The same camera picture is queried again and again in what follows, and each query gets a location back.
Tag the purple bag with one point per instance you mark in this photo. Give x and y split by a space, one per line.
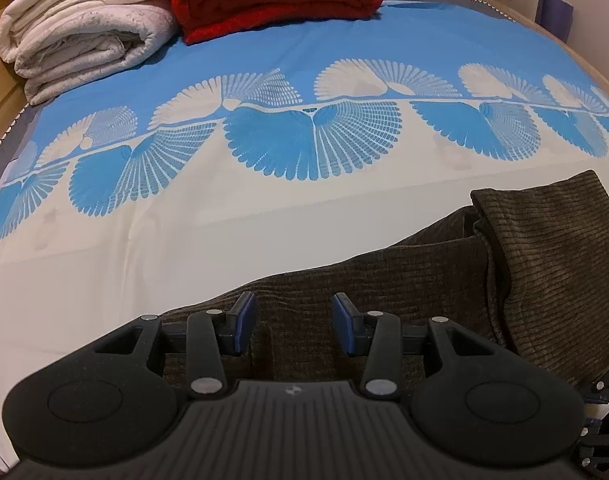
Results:
555 15

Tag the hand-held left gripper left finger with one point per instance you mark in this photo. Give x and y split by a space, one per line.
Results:
247 322

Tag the grey pink folded blanket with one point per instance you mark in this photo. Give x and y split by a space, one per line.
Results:
84 52

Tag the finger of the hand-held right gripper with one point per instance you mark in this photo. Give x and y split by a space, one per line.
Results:
606 385
604 452

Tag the blue white printed bed sheet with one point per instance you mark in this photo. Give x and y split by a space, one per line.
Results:
284 45

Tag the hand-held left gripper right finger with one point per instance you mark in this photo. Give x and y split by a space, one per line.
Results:
342 322

